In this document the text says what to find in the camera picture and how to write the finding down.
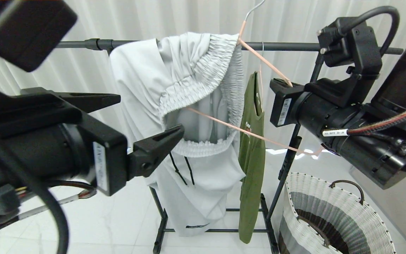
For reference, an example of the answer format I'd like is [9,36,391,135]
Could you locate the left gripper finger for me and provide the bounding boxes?
[128,124,185,179]

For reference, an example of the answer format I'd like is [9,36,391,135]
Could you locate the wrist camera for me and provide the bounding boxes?
[0,0,78,73]
[303,17,383,108]

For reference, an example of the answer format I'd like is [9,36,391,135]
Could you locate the pale grey shorts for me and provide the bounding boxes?
[110,32,246,237]

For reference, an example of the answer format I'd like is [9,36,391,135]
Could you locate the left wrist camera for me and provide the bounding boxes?
[0,0,78,73]

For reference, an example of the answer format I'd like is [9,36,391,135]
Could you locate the white laundry basket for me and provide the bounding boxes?
[279,172,395,254]

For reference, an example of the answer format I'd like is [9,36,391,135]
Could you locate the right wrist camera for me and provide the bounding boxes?
[303,17,383,108]

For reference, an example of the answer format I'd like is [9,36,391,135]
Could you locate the white curtain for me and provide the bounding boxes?
[0,0,406,161]

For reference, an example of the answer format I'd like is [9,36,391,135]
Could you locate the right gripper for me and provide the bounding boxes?
[270,78,364,141]

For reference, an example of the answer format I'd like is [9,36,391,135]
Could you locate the black cable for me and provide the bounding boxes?
[340,5,401,57]
[0,120,70,254]

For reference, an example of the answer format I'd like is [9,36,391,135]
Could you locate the black clothes rack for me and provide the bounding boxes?
[55,38,404,254]

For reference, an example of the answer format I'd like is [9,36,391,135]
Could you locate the pink clothes hanger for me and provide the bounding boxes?
[188,0,325,157]
[256,42,265,106]

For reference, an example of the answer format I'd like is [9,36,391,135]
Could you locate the green printed shirt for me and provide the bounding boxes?
[238,72,266,244]

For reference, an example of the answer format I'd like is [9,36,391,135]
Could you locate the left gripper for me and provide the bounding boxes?
[0,82,129,197]

